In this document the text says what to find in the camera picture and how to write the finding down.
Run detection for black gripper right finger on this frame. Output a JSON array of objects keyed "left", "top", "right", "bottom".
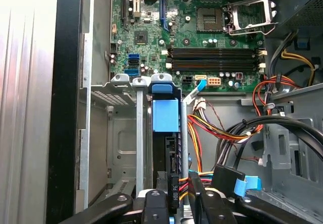
[{"left": 189, "top": 172, "right": 313, "bottom": 224}]

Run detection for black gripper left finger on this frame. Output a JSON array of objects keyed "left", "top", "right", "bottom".
[{"left": 59, "top": 172, "right": 169, "bottom": 224}]

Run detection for orange power wire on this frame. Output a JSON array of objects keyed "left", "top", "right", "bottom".
[{"left": 168, "top": 171, "right": 215, "bottom": 208}]

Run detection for hard disk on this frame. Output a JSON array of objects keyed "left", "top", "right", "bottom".
[{"left": 150, "top": 84, "right": 183, "bottom": 192}]

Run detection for grey empty disk bay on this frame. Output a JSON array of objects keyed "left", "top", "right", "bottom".
[{"left": 88, "top": 74, "right": 190, "bottom": 199}]

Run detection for metal disk bay cage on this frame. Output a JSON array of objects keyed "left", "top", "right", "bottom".
[{"left": 241, "top": 82, "right": 323, "bottom": 224}]

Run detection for black RAM slot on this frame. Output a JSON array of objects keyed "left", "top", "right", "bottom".
[
  {"left": 166, "top": 59, "right": 265, "bottom": 71},
  {"left": 168, "top": 47, "right": 264, "bottom": 59}
]

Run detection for black open PC case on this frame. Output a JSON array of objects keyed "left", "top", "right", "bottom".
[{"left": 46, "top": 0, "right": 323, "bottom": 224}]

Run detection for black chipset chip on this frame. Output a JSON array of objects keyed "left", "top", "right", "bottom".
[{"left": 134, "top": 30, "right": 150, "bottom": 45}]

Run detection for locking lever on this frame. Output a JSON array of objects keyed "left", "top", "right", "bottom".
[{"left": 228, "top": 22, "right": 278, "bottom": 37}]

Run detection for CPU socket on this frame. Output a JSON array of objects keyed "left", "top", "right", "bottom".
[{"left": 196, "top": 6, "right": 225, "bottom": 33}]

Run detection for green motherboard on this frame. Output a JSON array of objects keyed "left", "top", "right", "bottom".
[{"left": 110, "top": 0, "right": 268, "bottom": 93}]

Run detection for blue expansion slot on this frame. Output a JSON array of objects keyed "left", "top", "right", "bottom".
[{"left": 158, "top": 0, "right": 169, "bottom": 32}]

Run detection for metal socket cover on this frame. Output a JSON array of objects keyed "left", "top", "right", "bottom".
[{"left": 224, "top": 0, "right": 278, "bottom": 37}]

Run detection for black expansion slot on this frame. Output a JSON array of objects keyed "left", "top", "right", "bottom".
[{"left": 120, "top": 0, "right": 128, "bottom": 32}]

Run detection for grey power supply unit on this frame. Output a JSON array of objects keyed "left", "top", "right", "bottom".
[{"left": 263, "top": 0, "right": 323, "bottom": 42}]

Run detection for orange red wire bundle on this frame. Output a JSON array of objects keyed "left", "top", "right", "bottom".
[{"left": 187, "top": 74, "right": 303, "bottom": 178}]

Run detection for small white plug thin wires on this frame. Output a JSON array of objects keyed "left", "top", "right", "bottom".
[{"left": 192, "top": 97, "right": 227, "bottom": 134}]

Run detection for black sleeved cable bundle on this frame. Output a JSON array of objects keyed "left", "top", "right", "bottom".
[{"left": 216, "top": 115, "right": 323, "bottom": 177}]

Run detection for yellow black wire bundle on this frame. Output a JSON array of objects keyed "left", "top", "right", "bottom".
[{"left": 268, "top": 29, "right": 320, "bottom": 88}]

